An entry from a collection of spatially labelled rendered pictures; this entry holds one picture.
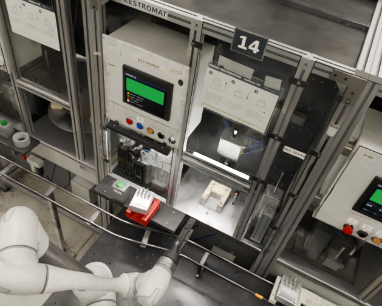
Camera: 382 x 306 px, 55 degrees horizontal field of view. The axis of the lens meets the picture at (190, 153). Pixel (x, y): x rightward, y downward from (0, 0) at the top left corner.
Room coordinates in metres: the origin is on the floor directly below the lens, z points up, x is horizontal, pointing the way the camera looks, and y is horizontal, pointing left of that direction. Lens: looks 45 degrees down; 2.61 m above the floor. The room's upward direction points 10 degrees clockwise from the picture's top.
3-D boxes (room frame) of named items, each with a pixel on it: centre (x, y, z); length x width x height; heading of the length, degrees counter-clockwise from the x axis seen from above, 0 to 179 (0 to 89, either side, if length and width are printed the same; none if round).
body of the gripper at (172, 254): (0.84, -0.01, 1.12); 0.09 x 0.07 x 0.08; 160
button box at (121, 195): (1.26, 0.34, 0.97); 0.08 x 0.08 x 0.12; 71
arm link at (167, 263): (0.77, 0.02, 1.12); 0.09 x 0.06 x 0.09; 70
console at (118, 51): (1.43, 0.22, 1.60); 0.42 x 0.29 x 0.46; 71
